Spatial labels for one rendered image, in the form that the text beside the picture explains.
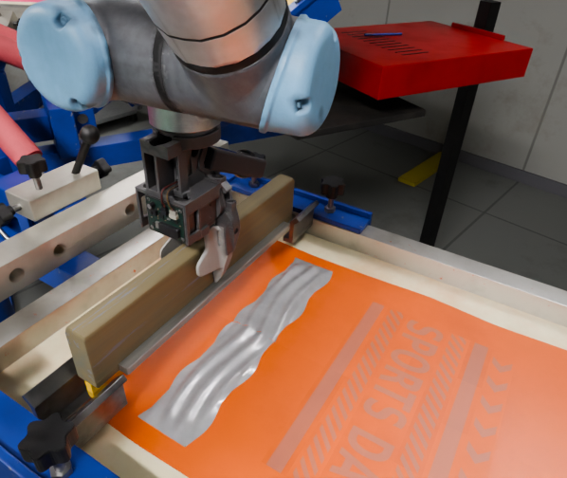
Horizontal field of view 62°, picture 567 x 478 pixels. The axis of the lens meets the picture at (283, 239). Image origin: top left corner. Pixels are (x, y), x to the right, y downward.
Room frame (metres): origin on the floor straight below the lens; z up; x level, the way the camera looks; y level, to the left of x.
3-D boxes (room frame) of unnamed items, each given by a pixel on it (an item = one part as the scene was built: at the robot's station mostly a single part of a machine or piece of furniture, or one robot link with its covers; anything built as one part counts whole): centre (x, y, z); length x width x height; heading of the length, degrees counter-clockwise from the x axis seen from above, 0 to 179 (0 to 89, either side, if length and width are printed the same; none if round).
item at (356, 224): (0.75, -0.01, 0.98); 0.30 x 0.05 x 0.07; 61
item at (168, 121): (0.47, 0.11, 1.26); 0.08 x 0.08 x 0.05
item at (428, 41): (1.63, -0.38, 1.06); 0.61 x 0.46 x 0.12; 121
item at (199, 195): (0.47, 0.11, 1.18); 0.09 x 0.08 x 0.12; 151
